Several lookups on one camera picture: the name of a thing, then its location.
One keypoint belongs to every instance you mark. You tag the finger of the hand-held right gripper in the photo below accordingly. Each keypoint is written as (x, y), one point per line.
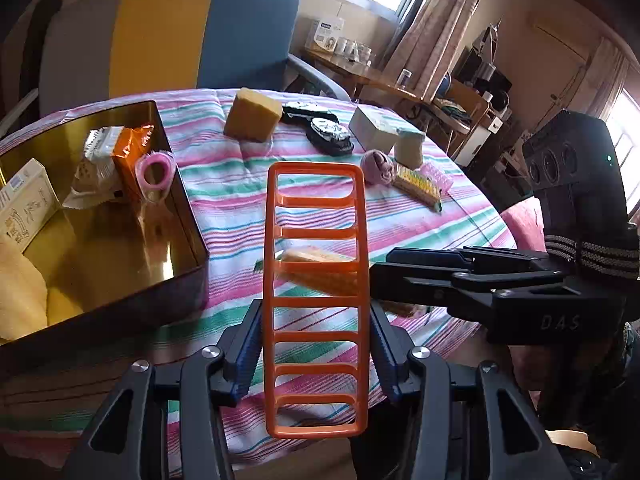
(435, 256)
(410, 285)

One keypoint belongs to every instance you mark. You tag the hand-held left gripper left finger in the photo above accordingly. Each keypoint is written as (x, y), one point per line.
(250, 355)

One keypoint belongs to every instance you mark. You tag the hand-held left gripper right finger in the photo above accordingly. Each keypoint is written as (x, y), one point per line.
(385, 365)

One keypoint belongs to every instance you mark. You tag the orange plastic basket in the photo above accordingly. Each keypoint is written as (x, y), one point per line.
(270, 285)

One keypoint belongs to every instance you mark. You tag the pink hair roller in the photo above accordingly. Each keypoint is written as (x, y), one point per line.
(440, 177)
(167, 177)

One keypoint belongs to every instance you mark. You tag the gold tin container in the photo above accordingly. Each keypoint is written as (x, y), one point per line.
(100, 250)

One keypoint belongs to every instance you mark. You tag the orange white snack packet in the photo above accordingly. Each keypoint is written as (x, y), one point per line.
(127, 160)

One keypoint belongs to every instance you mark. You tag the large yellow sponge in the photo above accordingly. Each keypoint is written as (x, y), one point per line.
(250, 115)

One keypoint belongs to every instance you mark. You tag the pale yellow sponge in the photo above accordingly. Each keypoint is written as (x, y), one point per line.
(20, 290)

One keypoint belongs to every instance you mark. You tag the white cardboard box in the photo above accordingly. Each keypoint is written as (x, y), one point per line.
(25, 200)

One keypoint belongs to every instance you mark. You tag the person's right forearm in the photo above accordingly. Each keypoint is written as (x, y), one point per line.
(610, 400)

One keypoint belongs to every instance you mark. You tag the pink quilt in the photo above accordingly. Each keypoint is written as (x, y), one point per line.
(522, 220)

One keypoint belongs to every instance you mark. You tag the pink sock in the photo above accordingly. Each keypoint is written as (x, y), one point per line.
(377, 167)

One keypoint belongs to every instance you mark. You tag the small beige box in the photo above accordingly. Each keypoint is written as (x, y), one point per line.
(410, 150)

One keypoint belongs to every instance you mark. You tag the white cabinet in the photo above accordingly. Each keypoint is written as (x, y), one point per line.
(475, 140)

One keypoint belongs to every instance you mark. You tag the wooden chair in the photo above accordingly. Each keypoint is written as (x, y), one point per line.
(465, 97)

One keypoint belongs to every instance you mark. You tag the grey white box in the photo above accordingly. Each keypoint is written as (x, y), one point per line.
(372, 130)

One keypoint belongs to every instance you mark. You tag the cluttered shelf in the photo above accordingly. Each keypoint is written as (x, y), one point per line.
(485, 75)

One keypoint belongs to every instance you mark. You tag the round black silver case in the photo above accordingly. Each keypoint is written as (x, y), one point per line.
(330, 132)

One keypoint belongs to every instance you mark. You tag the small dark lidded jar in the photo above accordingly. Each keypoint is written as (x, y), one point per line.
(404, 77)

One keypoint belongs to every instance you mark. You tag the row of white jars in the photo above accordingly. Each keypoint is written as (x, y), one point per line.
(352, 49)

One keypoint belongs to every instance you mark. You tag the white carton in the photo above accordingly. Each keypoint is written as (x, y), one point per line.
(325, 35)

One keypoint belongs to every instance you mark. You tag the grey yellow blue armchair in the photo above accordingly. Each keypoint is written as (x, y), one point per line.
(240, 35)

